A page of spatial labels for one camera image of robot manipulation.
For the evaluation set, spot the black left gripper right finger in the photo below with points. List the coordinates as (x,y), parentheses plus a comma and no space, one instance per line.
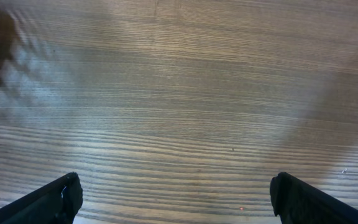
(297,202)

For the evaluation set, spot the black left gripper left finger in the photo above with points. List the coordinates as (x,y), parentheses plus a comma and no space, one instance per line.
(56,202)

